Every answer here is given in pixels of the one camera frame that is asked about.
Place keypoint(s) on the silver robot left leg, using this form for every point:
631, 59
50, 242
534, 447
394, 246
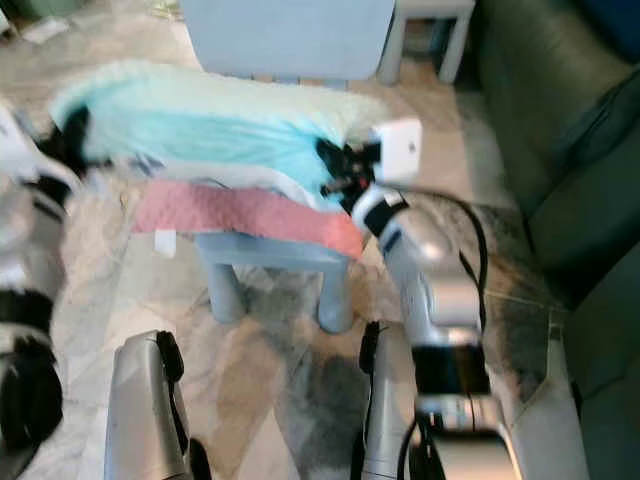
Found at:
145, 410

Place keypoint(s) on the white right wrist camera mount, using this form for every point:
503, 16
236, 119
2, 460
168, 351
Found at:
400, 148

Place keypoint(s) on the white paper sheet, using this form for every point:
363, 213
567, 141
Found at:
40, 30

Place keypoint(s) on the light blue table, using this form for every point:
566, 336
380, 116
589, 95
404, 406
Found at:
290, 35

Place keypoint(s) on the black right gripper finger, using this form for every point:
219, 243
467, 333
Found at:
328, 152
338, 186

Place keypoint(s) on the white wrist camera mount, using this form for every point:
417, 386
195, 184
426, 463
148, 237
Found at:
20, 140
400, 148

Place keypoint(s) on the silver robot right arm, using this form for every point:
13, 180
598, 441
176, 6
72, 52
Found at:
445, 270

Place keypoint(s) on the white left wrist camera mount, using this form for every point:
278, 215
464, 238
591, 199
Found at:
20, 140

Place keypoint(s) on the white side table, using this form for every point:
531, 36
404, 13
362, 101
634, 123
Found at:
430, 20

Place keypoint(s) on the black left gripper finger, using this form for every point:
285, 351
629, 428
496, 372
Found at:
80, 122

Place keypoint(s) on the mint and cyan fluffy pillow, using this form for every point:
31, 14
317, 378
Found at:
210, 120

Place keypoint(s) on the dark green bin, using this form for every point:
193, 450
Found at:
25, 8

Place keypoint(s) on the pink textured towel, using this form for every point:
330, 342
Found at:
250, 215

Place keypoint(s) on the small grey-blue plastic stool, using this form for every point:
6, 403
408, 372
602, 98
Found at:
270, 255

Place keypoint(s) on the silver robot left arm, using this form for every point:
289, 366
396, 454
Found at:
25, 270

